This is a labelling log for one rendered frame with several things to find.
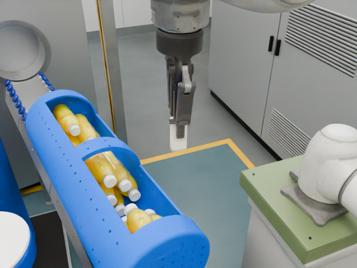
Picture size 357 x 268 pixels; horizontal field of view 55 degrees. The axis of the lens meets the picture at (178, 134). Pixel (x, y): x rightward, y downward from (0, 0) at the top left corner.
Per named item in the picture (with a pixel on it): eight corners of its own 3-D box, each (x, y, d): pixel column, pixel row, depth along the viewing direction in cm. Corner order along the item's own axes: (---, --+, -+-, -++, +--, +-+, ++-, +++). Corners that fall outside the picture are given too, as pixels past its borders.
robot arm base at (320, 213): (309, 168, 126) (313, 156, 123) (360, 208, 110) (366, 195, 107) (270, 183, 119) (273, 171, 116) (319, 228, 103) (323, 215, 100)
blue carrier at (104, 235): (94, 139, 162) (90, 83, 147) (205, 285, 102) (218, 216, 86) (30, 155, 148) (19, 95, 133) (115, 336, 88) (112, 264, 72)
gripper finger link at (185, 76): (188, 51, 55) (196, 63, 51) (187, 81, 58) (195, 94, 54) (173, 52, 55) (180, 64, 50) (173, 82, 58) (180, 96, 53)
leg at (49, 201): (52, 198, 260) (32, 129, 224) (54, 203, 256) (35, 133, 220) (44, 201, 257) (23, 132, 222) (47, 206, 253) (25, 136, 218)
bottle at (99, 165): (101, 151, 124) (123, 181, 112) (84, 161, 123) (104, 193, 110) (92, 137, 119) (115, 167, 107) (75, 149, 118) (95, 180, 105)
